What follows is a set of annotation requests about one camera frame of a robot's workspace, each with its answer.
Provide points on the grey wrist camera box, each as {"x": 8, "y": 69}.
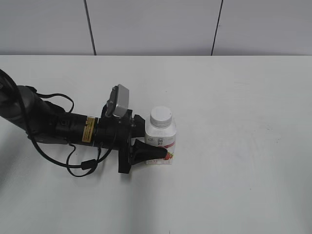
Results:
{"x": 118, "y": 102}

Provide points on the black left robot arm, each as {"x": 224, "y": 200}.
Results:
{"x": 44, "y": 122}

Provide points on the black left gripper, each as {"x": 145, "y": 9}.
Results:
{"x": 114, "y": 133}

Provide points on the white screw cap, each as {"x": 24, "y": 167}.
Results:
{"x": 161, "y": 116}

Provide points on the white yogurt drink bottle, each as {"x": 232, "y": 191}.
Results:
{"x": 161, "y": 137}

